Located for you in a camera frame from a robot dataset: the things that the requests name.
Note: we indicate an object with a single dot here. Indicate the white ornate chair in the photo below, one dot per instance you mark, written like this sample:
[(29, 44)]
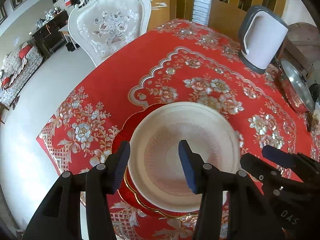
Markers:
[(103, 27)]

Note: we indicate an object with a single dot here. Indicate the red floral tablecloth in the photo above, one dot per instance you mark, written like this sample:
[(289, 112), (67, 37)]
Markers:
[(177, 61)]

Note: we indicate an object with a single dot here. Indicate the cream plastic bowl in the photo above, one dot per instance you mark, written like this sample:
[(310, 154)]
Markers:
[(154, 163)]

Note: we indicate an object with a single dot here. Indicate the black plastic bag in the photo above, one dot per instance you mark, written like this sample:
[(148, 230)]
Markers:
[(315, 92)]

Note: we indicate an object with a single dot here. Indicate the white electric kettle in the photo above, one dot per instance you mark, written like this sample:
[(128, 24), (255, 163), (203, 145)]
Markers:
[(260, 36)]

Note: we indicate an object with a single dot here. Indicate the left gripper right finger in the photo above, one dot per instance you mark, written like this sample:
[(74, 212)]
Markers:
[(250, 215)]

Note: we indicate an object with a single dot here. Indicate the floral sofa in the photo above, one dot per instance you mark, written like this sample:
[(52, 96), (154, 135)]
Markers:
[(17, 68)]

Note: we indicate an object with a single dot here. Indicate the dark wooden sideboard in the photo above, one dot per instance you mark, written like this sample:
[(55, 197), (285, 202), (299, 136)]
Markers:
[(49, 38)]

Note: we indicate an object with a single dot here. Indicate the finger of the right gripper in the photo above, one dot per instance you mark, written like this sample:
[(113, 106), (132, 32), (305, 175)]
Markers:
[(283, 159)]

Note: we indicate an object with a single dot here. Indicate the steel pot glass lid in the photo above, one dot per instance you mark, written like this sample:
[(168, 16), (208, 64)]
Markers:
[(293, 86)]

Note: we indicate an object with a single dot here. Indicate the wooden chair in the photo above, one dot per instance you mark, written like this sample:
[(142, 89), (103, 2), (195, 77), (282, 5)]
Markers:
[(301, 48)]

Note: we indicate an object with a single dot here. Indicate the red glass plate gold rim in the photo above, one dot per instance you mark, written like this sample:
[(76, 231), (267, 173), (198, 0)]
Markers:
[(128, 191)]

